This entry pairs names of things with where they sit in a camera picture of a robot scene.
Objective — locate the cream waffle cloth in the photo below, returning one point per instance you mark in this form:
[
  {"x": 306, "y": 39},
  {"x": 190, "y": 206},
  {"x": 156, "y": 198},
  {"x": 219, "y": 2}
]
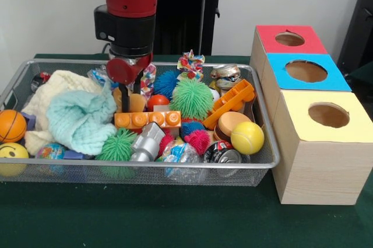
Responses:
[{"x": 35, "y": 96}]

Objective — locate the colourful spotted cloth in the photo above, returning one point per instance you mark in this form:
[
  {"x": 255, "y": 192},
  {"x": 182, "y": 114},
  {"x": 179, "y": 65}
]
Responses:
[{"x": 148, "y": 80}]

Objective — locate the mint green waffle cloth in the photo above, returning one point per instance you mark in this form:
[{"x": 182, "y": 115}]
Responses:
[{"x": 84, "y": 119}]

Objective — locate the black upright panel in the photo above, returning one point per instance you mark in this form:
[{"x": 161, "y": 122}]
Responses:
[{"x": 360, "y": 20}]

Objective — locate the yellow tennis ball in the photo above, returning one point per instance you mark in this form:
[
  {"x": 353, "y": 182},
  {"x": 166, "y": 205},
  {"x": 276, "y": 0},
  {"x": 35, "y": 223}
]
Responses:
[{"x": 247, "y": 138}]

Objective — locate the wooden box with three holes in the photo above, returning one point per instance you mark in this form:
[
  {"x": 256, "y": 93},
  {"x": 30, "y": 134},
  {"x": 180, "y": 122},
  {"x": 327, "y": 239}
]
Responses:
[{"x": 320, "y": 172}]

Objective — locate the green spiky rubber ball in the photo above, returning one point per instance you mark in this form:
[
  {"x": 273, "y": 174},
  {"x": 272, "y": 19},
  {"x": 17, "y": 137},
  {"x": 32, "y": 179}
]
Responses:
[{"x": 190, "y": 97}]

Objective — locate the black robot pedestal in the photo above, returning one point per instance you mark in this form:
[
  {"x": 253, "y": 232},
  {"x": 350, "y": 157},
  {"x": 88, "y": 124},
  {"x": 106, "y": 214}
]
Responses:
[{"x": 186, "y": 11}]

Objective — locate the yellow smiley ball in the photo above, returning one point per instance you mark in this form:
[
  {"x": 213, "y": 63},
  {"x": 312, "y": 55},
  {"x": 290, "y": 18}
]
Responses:
[{"x": 13, "y": 151}]

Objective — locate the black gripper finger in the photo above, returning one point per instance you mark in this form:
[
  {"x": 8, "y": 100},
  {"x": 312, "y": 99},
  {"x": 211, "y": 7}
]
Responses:
[
  {"x": 125, "y": 97},
  {"x": 137, "y": 84}
]

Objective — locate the brown plush monkey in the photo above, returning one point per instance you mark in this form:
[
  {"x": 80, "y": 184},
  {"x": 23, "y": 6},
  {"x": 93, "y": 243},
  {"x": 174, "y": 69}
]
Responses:
[{"x": 137, "y": 102}]

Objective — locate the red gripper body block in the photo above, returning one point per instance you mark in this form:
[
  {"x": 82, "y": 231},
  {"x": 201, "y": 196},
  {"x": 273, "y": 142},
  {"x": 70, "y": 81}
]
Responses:
[{"x": 122, "y": 71}]

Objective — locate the orange studded building brick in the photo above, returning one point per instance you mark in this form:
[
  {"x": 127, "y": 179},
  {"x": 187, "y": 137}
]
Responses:
[{"x": 148, "y": 119}]

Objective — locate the orange plastic toy block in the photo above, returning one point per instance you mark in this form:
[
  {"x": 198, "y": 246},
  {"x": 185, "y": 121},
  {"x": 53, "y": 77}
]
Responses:
[{"x": 231, "y": 99}]

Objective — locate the clear mesh bin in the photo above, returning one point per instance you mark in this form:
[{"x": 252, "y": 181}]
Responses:
[{"x": 87, "y": 176}]

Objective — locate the toy hamburger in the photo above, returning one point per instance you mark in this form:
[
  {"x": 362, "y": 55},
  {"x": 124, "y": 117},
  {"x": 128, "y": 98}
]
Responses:
[{"x": 230, "y": 124}]

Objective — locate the orange basketball toy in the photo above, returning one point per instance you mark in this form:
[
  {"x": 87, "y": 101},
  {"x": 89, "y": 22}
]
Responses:
[{"x": 12, "y": 125}]

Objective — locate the dark green tablecloth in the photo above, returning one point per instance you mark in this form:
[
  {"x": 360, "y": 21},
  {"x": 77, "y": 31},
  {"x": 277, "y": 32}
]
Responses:
[
  {"x": 364, "y": 76},
  {"x": 145, "y": 218}
]

